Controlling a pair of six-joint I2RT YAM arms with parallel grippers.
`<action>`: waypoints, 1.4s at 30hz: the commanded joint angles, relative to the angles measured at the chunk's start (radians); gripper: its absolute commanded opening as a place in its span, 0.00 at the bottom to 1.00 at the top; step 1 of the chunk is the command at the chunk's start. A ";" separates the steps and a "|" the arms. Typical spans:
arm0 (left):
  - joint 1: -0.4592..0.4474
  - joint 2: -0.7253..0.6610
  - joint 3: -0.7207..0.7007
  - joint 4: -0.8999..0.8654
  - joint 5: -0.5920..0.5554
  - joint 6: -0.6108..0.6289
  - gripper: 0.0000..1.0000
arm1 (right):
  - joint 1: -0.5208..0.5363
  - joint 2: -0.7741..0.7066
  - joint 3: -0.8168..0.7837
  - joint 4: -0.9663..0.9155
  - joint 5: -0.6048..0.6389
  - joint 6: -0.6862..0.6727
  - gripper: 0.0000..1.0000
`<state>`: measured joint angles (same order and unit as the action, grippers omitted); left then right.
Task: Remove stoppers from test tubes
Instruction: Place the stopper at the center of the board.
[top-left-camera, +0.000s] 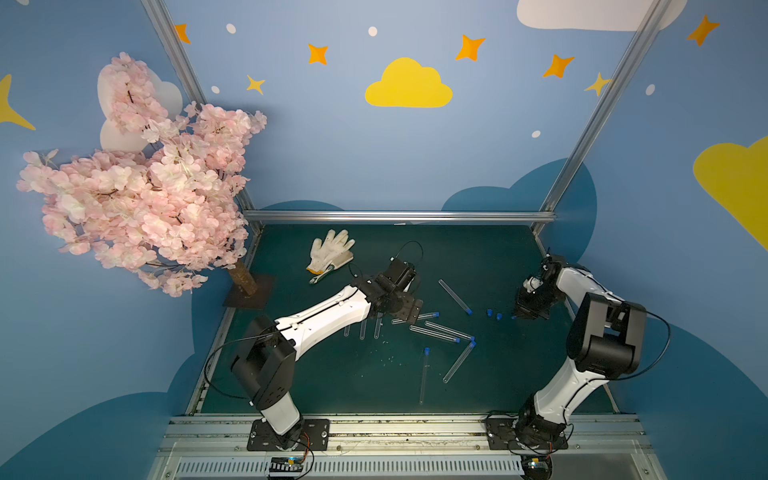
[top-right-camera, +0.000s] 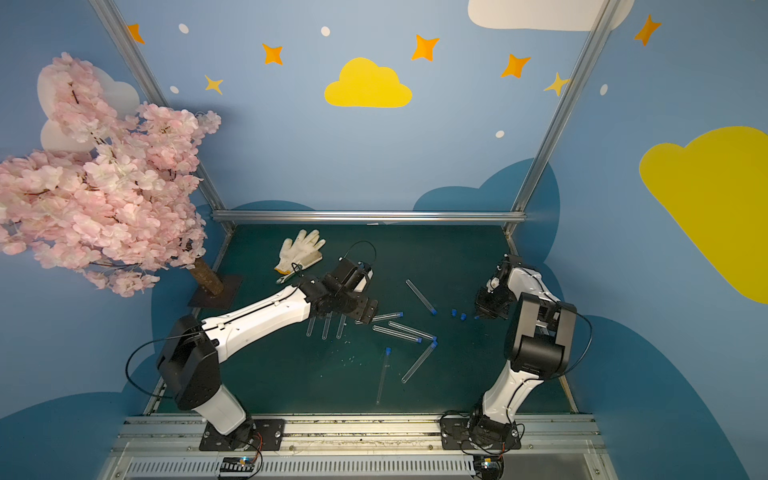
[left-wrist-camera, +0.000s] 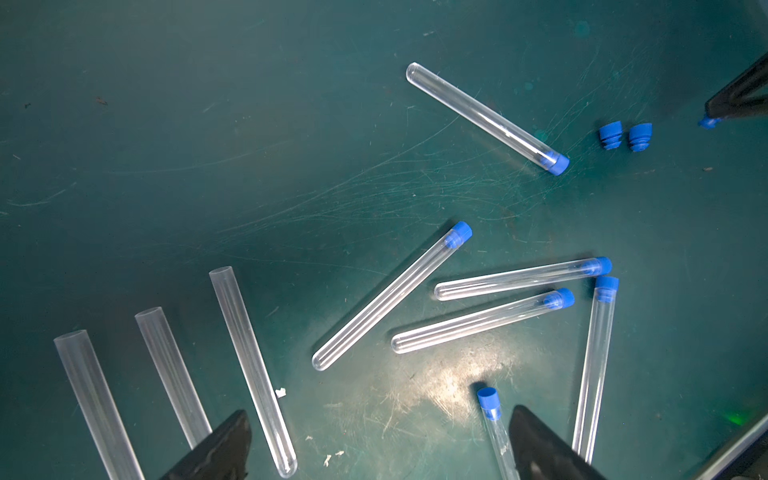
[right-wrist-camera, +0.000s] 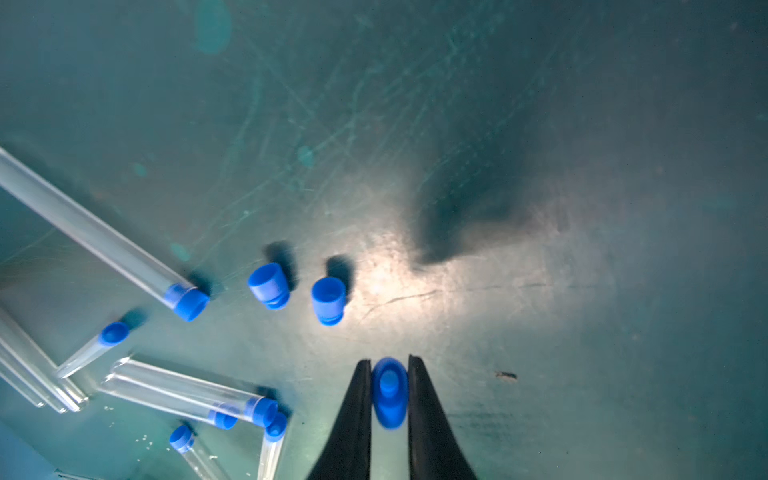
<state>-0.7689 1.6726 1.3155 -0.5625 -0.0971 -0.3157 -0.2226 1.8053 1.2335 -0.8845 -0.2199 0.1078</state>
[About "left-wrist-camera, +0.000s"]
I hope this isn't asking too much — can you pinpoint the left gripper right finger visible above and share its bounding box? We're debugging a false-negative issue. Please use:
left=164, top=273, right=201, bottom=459
left=508, top=405, right=606, bottom=480

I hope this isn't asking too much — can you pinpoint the test tube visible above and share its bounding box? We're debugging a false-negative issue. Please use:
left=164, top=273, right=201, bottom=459
left=405, top=62, right=570, bottom=176
left=572, top=275, right=619, bottom=463
left=54, top=330, right=145, bottom=479
left=135, top=307, right=212, bottom=449
left=209, top=266, right=299, bottom=479

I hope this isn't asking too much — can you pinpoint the blue stopper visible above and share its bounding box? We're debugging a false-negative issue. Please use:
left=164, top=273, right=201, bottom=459
left=628, top=123, right=653, bottom=152
left=598, top=121, right=623, bottom=150
left=698, top=114, right=722, bottom=130

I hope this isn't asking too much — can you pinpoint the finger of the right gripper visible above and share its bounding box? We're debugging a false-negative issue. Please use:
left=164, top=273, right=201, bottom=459
left=705, top=54, right=767, bottom=119

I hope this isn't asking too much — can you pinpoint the test tube horizontal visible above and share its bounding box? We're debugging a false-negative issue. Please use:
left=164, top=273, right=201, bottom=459
left=311, top=221, right=473, bottom=371

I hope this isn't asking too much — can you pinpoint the test tube diagonal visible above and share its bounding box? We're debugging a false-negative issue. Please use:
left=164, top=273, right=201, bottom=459
left=390, top=288, right=575, bottom=354
left=433, top=257, right=613, bottom=301

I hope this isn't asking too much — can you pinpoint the test tube middle upper diagonal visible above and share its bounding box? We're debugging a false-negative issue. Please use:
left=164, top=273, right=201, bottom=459
left=433, top=257, right=613, bottom=301

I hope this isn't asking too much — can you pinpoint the test tube vertical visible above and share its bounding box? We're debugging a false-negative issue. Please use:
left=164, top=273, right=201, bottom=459
left=477, top=387, right=520, bottom=480

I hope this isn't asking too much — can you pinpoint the test tube middle lower diagonal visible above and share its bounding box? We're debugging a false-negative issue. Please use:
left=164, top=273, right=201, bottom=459
left=390, top=288, right=575, bottom=354

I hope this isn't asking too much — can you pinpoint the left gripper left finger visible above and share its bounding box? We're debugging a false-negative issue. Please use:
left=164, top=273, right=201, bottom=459
left=161, top=409, right=252, bottom=480

